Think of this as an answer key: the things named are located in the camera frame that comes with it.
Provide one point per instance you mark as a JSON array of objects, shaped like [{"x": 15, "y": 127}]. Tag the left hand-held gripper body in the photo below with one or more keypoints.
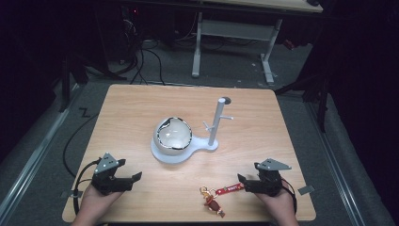
[{"x": 106, "y": 175}]

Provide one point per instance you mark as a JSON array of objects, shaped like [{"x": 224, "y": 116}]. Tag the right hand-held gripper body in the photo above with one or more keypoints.
[{"x": 270, "y": 179}]

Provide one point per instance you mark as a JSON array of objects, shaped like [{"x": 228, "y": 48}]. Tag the person's left hand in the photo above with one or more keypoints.
[{"x": 102, "y": 201}]

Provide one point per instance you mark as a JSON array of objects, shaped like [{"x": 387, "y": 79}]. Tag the person's right hand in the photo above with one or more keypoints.
[{"x": 277, "y": 204}]

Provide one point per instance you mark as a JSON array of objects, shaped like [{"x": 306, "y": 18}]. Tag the grey tape piece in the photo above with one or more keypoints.
[
  {"x": 71, "y": 194},
  {"x": 306, "y": 189}
]

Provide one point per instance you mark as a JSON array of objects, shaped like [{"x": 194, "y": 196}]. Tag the white peg stand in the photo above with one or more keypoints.
[{"x": 215, "y": 125}]

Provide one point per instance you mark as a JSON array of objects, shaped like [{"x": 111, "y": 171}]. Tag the black tripod stand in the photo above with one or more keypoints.
[
  {"x": 316, "y": 94},
  {"x": 72, "y": 75}
]

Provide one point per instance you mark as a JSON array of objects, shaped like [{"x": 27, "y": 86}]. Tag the metal floor rail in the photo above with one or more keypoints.
[
  {"x": 34, "y": 157},
  {"x": 337, "y": 163}
]

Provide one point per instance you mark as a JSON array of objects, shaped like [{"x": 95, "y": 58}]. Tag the white metal frame desk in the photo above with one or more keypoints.
[{"x": 235, "y": 29}]

